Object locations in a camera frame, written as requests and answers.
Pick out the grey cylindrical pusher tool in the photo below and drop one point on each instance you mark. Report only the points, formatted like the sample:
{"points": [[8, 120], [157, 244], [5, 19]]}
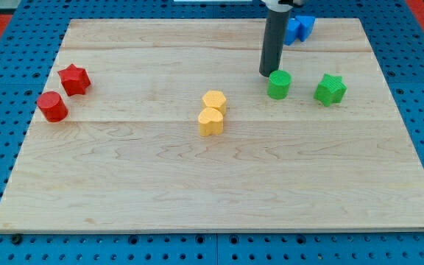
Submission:
{"points": [[274, 36]]}

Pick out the blue triangle block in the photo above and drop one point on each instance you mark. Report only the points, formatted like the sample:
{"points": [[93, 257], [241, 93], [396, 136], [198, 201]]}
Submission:
{"points": [[306, 26]]}

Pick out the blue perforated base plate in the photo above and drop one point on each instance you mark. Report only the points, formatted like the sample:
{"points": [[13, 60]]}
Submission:
{"points": [[28, 48]]}

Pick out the yellow hexagon block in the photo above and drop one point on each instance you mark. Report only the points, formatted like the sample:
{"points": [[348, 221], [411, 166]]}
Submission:
{"points": [[216, 100]]}

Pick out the yellow heart block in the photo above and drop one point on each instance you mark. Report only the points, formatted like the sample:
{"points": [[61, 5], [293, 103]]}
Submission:
{"points": [[211, 122]]}

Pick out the green star block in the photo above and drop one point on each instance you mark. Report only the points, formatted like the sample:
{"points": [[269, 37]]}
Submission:
{"points": [[330, 90]]}

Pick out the red star block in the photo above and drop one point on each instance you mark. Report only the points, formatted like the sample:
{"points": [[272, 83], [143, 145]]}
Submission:
{"points": [[74, 80]]}

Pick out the wooden board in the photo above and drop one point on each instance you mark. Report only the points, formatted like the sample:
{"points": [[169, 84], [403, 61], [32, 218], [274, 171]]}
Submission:
{"points": [[129, 158]]}

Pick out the green cylinder block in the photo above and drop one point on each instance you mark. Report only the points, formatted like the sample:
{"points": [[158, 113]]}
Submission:
{"points": [[279, 84]]}

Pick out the red cylinder block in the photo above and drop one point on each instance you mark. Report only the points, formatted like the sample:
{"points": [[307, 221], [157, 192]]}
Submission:
{"points": [[52, 106]]}

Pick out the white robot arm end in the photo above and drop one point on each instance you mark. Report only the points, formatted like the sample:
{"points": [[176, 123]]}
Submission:
{"points": [[282, 6]]}

